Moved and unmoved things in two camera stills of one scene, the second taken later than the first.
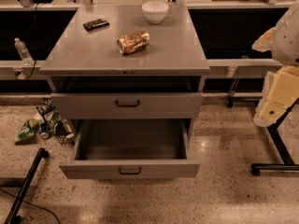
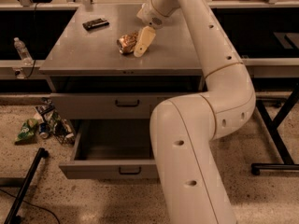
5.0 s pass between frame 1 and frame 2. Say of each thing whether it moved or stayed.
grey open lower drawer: stayed
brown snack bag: stayed
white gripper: moved
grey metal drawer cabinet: stayed
